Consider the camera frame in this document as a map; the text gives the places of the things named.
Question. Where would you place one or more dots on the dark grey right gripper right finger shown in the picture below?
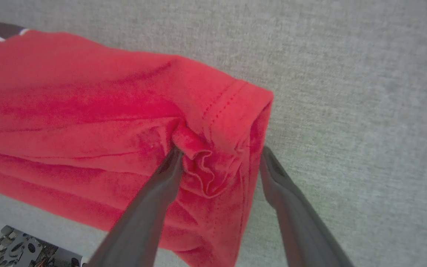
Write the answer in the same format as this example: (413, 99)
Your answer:
(302, 222)

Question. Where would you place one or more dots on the grey robot base wheel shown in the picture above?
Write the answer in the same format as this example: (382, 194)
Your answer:
(20, 248)

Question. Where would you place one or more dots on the red white basketball jersey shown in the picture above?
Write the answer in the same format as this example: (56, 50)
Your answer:
(87, 129)

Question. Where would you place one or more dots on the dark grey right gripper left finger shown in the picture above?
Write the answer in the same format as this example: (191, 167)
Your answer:
(143, 218)

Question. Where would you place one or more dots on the grey fabric sofa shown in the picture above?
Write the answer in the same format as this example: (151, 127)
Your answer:
(347, 92)

